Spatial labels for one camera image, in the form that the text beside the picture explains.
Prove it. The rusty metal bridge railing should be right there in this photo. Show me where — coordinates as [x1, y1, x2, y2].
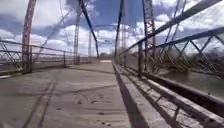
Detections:
[0, 39, 93, 76]
[114, 0, 224, 128]

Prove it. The grey wooden bridge deck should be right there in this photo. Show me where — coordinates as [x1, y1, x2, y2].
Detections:
[0, 59, 224, 128]

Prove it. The steel bridge truss frame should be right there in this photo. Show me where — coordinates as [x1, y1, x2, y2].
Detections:
[20, 0, 158, 75]

